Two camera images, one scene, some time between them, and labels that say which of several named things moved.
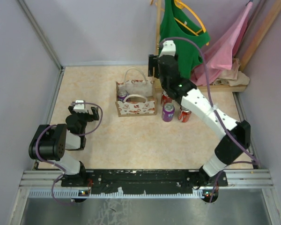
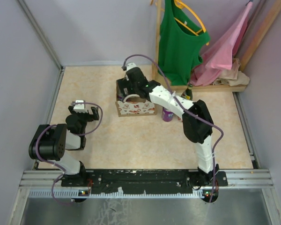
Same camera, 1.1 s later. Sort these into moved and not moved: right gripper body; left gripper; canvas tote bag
Moved: right gripper body
Not moved: canvas tote bag; left gripper
